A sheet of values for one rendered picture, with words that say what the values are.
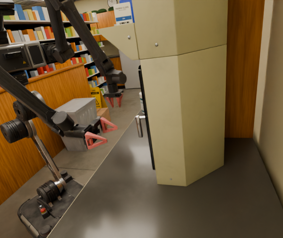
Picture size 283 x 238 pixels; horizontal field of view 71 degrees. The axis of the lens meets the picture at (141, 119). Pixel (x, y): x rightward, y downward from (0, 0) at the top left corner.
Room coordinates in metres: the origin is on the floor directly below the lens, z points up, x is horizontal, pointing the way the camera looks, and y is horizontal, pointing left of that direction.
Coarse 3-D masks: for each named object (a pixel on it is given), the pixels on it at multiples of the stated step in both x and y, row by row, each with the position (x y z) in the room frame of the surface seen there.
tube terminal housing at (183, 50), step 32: (160, 0) 0.58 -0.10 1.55; (192, 0) 0.60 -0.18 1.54; (224, 0) 0.65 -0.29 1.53; (160, 32) 0.59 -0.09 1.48; (192, 32) 0.60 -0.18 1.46; (224, 32) 0.65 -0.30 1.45; (160, 64) 0.59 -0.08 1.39; (192, 64) 0.60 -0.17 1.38; (224, 64) 0.66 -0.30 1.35; (160, 96) 0.59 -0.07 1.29; (192, 96) 0.59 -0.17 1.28; (224, 96) 0.66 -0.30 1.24; (160, 128) 0.60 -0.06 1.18; (192, 128) 0.59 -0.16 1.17; (224, 128) 0.66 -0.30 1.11; (160, 160) 0.60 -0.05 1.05; (192, 160) 0.59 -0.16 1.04
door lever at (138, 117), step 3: (135, 117) 0.68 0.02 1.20; (138, 117) 0.67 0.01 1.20; (141, 117) 0.67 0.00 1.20; (144, 117) 0.66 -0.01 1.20; (138, 120) 0.67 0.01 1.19; (138, 123) 0.67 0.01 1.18; (138, 126) 0.67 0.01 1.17; (141, 126) 0.68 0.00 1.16; (138, 129) 0.67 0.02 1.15; (141, 129) 0.67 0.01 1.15; (138, 132) 0.67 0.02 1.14; (141, 132) 0.67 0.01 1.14; (138, 135) 0.67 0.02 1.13; (141, 135) 0.67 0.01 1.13
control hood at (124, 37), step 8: (128, 24) 0.62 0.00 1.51; (104, 32) 0.64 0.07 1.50; (112, 32) 0.63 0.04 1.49; (120, 32) 0.62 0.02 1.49; (128, 32) 0.62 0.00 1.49; (112, 40) 0.63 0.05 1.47; (120, 40) 0.63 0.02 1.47; (128, 40) 0.62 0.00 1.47; (136, 40) 0.61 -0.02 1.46; (120, 48) 0.63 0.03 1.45; (128, 48) 0.62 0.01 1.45; (136, 48) 0.61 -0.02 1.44; (128, 56) 0.62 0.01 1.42; (136, 56) 0.61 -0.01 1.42
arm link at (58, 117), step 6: (54, 114) 0.73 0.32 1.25; (60, 114) 0.72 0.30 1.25; (66, 114) 0.71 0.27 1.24; (54, 120) 0.70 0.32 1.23; (60, 120) 0.69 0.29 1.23; (66, 120) 0.69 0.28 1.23; (72, 120) 0.73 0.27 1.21; (60, 126) 0.69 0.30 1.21; (66, 126) 0.70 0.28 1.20; (72, 126) 0.72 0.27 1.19; (54, 132) 0.78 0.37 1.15; (60, 132) 0.75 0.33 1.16
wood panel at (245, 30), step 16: (240, 0) 0.85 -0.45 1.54; (256, 0) 0.84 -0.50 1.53; (240, 16) 0.85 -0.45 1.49; (256, 16) 0.83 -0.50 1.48; (240, 32) 0.85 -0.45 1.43; (256, 32) 0.83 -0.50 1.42; (240, 48) 0.85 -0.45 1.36; (256, 48) 0.83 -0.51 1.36; (240, 64) 0.85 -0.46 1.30; (256, 64) 0.83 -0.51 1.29; (240, 80) 0.85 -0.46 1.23; (256, 80) 0.83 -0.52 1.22; (240, 96) 0.85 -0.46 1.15; (256, 96) 0.83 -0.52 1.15; (240, 112) 0.85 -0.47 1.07; (240, 128) 0.84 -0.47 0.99
